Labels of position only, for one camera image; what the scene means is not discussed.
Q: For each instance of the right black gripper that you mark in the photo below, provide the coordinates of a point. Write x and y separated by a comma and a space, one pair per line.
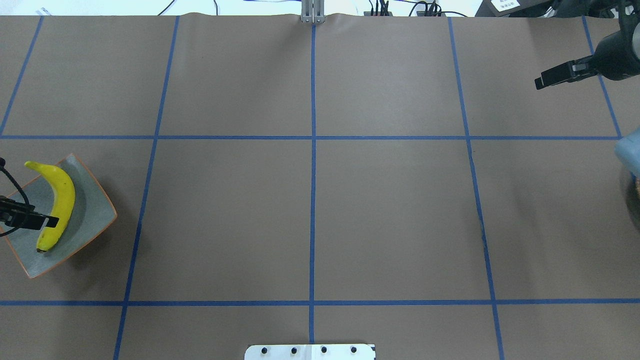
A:
616, 56

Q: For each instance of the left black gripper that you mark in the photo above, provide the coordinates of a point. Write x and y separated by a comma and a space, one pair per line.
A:
19, 216

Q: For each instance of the grey square plate orange rim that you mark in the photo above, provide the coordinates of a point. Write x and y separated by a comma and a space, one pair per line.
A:
92, 214

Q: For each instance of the aluminium frame post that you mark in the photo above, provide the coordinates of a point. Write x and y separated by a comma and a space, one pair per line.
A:
313, 12

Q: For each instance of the white pedestal column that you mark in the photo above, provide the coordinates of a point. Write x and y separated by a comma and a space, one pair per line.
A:
335, 351

